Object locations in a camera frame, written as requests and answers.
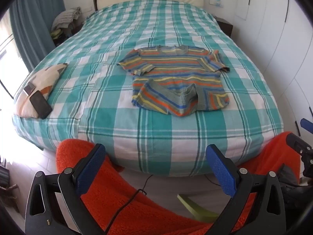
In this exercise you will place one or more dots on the blue curtain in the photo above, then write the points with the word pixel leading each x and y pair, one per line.
pixel 31 24

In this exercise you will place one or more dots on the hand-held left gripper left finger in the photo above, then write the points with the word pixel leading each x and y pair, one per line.
pixel 90 169

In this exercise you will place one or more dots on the dark nightstand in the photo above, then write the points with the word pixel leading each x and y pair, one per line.
pixel 226 27

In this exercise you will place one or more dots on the person's orange fleece clothing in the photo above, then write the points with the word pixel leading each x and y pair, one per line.
pixel 117 188

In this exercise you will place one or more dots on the pile of striped clothes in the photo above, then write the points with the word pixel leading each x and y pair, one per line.
pixel 66 18

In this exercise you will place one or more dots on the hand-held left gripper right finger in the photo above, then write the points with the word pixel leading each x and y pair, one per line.
pixel 221 170

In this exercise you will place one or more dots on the dark grey cloth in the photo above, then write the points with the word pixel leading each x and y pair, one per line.
pixel 288 176

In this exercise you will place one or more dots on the bed with teal plaid cover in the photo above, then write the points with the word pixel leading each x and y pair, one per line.
pixel 97 102

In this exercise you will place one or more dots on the black smartphone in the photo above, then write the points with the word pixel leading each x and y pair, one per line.
pixel 40 104

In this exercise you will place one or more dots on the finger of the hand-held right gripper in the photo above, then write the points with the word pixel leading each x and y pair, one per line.
pixel 298 144
pixel 307 126

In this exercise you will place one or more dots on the white wall socket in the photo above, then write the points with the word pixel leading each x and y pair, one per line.
pixel 216 2

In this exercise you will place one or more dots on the striped knit sweater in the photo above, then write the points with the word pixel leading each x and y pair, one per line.
pixel 176 78

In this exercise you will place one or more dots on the dark furniture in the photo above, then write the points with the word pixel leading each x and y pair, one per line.
pixel 7 186

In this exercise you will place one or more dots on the small grey device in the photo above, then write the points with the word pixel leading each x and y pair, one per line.
pixel 29 88

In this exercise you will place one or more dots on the patterned cream cushion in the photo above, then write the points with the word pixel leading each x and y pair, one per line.
pixel 46 78

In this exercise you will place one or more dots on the white wardrobe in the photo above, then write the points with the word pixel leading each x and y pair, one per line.
pixel 273 29

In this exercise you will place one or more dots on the yellow green cloth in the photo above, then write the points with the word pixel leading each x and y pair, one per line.
pixel 55 33

